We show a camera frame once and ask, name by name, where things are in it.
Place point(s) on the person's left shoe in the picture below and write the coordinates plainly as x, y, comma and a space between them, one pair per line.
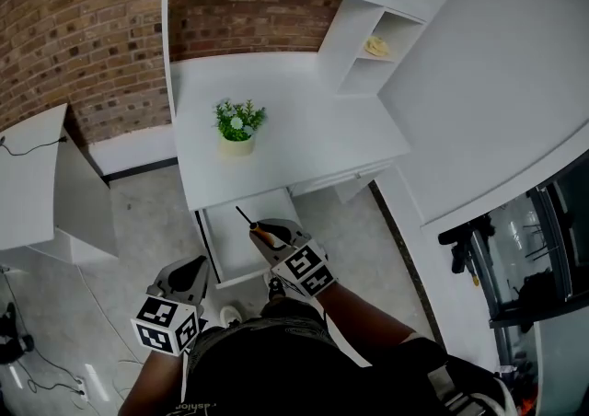
228, 313

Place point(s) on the small white power strip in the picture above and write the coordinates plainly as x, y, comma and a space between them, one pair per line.
82, 389

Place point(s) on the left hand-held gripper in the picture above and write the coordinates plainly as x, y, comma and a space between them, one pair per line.
163, 324

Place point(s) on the black and orange bag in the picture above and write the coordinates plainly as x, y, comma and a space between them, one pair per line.
524, 400

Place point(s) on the pale yellow cloth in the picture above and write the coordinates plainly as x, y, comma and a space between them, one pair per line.
377, 47

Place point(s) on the person's right shoe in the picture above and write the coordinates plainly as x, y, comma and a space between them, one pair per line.
275, 287

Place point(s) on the white desk with hutch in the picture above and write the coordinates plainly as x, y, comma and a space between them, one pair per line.
313, 129

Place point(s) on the black window frame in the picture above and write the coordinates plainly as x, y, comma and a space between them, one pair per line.
552, 244

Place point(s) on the brass padlock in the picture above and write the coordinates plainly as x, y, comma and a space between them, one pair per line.
474, 280

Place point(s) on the person's shoe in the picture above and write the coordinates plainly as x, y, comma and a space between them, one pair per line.
228, 313
275, 287

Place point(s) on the person's left forearm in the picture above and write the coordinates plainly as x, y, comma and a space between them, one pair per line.
152, 386

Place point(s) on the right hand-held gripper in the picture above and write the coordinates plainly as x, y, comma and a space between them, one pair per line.
303, 269

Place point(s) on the plain white side desk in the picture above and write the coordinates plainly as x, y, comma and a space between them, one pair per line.
27, 188

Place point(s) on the green plant in cream pot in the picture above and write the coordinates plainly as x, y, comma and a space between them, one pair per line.
237, 147

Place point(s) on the black power adapter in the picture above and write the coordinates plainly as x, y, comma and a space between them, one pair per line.
14, 350

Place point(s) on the person's black clothing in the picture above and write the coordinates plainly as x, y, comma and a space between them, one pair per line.
285, 359

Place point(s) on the person's right forearm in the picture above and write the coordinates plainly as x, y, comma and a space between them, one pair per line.
363, 313

